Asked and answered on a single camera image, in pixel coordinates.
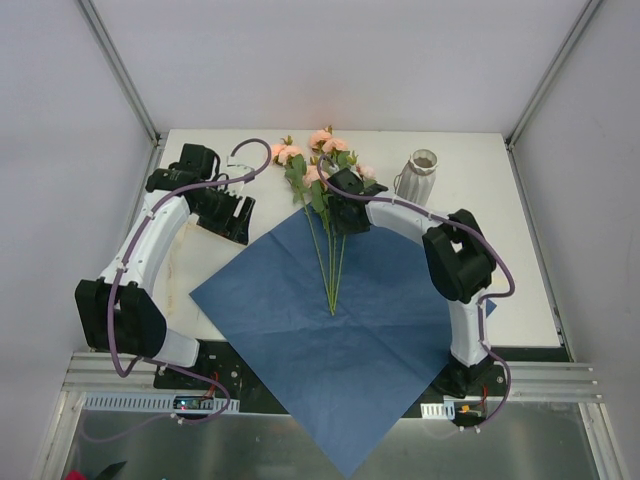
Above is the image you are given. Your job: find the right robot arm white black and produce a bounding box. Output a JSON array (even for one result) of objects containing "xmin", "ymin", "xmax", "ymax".
[{"xmin": 326, "ymin": 168, "xmax": 496, "ymax": 399}]

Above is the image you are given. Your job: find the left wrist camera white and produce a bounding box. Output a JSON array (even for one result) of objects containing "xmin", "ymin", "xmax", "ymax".
[{"xmin": 220, "ymin": 155, "xmax": 255, "ymax": 179}]

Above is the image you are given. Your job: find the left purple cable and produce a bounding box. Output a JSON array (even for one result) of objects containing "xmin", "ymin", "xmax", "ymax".
[{"xmin": 79, "ymin": 138, "xmax": 274, "ymax": 441}]

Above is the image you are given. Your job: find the white cable duct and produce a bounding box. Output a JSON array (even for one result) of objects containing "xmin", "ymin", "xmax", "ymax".
[
  {"xmin": 84, "ymin": 392, "xmax": 240, "ymax": 416},
  {"xmin": 420, "ymin": 401, "xmax": 455, "ymax": 421}
]

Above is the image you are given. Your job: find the right aluminium frame post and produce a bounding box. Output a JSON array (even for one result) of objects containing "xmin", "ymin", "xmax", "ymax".
[{"xmin": 505, "ymin": 0, "xmax": 606, "ymax": 151}]

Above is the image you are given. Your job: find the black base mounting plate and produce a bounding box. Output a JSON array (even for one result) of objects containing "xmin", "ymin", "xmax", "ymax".
[{"xmin": 153, "ymin": 340, "xmax": 506, "ymax": 414}]

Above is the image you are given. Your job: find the red object bottom edge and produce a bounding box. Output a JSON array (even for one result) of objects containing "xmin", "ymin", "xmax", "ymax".
[{"xmin": 64, "ymin": 470, "xmax": 87, "ymax": 480}]

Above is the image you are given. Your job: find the white ribbed ceramic vase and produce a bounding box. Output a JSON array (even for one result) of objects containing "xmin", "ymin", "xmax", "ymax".
[{"xmin": 394, "ymin": 149, "xmax": 438, "ymax": 207}]

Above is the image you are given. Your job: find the aluminium frame post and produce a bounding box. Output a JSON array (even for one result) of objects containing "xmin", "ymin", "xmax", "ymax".
[
  {"xmin": 75, "ymin": 0, "xmax": 162, "ymax": 146},
  {"xmin": 505, "ymin": 0, "xmax": 606, "ymax": 151}
]

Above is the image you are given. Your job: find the blue wrapping paper sheet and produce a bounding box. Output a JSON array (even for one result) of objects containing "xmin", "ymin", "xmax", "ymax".
[{"xmin": 188, "ymin": 207, "xmax": 499, "ymax": 479}]

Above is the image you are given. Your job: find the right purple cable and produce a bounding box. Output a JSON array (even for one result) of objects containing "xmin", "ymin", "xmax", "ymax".
[{"xmin": 317, "ymin": 154, "xmax": 517, "ymax": 441}]

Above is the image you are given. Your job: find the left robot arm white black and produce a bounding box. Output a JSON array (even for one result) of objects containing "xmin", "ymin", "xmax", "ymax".
[{"xmin": 74, "ymin": 143, "xmax": 256, "ymax": 389}]

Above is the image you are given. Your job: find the purple cable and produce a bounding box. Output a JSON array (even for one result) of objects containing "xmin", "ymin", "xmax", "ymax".
[
  {"xmin": 79, "ymin": 138, "xmax": 274, "ymax": 441},
  {"xmin": 317, "ymin": 154, "xmax": 517, "ymax": 441}
]

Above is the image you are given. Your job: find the right white cable duct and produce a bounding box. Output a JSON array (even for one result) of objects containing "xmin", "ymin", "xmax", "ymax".
[{"xmin": 420, "ymin": 401, "xmax": 455, "ymax": 421}]

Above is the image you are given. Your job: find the left white cable duct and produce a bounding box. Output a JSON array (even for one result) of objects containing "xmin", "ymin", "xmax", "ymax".
[{"xmin": 84, "ymin": 392, "xmax": 240, "ymax": 416}]

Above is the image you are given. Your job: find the left aluminium frame post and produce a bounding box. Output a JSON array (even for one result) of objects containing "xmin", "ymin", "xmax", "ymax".
[{"xmin": 75, "ymin": 0, "xmax": 162, "ymax": 146}]

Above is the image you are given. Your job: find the cream printed ribbon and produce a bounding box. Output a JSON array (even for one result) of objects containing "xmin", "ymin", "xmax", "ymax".
[{"xmin": 165, "ymin": 221, "xmax": 195, "ymax": 317}]

